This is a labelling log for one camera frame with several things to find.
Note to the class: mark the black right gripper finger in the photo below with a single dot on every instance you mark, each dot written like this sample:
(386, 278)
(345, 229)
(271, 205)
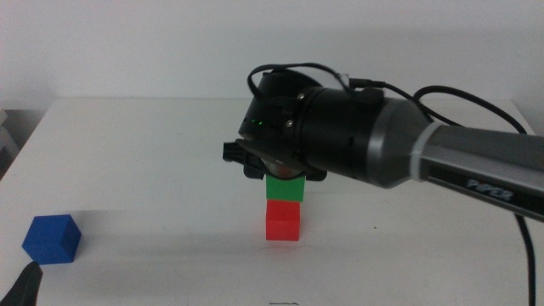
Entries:
(248, 166)
(316, 175)

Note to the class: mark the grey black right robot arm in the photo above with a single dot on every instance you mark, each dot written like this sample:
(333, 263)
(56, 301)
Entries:
(467, 153)

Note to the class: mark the red cube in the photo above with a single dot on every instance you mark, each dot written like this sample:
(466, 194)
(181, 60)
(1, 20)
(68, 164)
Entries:
(282, 223)

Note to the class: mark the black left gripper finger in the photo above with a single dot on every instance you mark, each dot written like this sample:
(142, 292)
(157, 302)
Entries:
(23, 289)

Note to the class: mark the blue cube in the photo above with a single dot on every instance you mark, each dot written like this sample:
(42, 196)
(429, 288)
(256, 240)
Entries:
(51, 240)

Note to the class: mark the green cube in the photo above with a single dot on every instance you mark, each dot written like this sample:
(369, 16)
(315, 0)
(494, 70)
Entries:
(285, 190)

